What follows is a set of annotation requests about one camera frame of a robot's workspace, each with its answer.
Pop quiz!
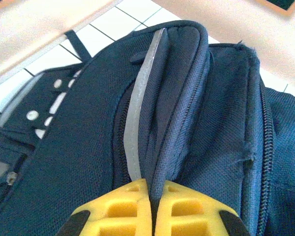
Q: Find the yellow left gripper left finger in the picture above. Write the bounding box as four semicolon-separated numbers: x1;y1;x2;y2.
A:
56;178;153;236

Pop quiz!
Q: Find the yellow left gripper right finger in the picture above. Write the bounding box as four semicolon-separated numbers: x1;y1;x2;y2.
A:
153;180;252;236

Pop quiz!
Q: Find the navy blue backpack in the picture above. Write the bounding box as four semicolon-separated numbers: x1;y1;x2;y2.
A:
0;19;295;236

